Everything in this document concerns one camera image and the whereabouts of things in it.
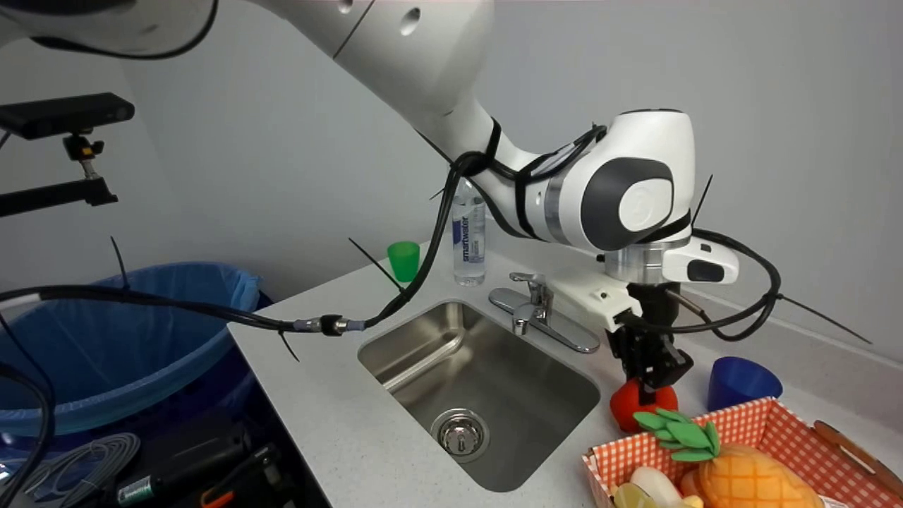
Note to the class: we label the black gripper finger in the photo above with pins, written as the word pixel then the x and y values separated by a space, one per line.
pixel 642 382
pixel 669 377

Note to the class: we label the chrome faucet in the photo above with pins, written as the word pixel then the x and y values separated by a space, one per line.
pixel 533 311

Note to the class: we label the clear plastic water bottle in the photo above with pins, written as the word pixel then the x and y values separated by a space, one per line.
pixel 468 235

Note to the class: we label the pineapple plushy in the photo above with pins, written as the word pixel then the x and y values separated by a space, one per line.
pixel 724 476

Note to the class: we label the blue plastic cup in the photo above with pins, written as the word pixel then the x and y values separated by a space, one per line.
pixel 738 382

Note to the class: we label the blue trash bin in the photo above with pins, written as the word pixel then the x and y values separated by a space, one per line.
pixel 131 365

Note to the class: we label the stainless steel sink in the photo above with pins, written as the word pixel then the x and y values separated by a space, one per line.
pixel 488 400

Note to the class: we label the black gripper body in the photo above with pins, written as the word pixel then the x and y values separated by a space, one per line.
pixel 648 344

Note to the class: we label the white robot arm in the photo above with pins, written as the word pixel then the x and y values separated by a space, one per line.
pixel 615 190

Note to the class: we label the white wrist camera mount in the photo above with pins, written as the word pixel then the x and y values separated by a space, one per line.
pixel 691 262

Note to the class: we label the black tool case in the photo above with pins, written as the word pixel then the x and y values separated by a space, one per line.
pixel 209 471

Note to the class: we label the red round plushy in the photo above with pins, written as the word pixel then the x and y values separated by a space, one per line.
pixel 632 400

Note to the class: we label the red checkered cardboard box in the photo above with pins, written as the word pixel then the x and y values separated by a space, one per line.
pixel 766 428

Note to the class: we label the green plastic cup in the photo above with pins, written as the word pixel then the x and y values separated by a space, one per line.
pixel 403 262

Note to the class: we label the banana plushy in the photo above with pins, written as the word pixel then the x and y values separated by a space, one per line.
pixel 648 490

